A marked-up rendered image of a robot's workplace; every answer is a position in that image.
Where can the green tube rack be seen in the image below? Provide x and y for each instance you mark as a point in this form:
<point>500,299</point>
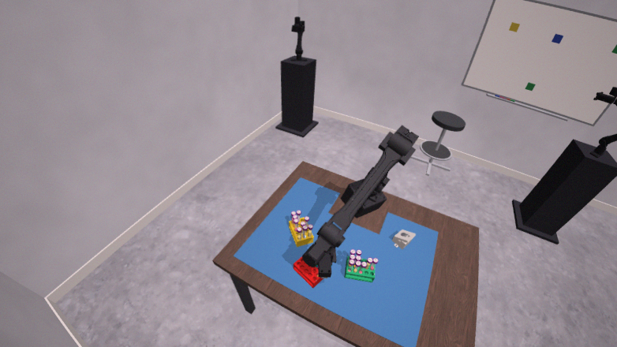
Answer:
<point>366,276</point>

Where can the blue bench mat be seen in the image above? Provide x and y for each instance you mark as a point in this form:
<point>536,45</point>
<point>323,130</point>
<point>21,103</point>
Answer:
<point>391,306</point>

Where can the red rack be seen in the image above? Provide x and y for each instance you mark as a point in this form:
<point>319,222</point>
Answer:
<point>307,272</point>

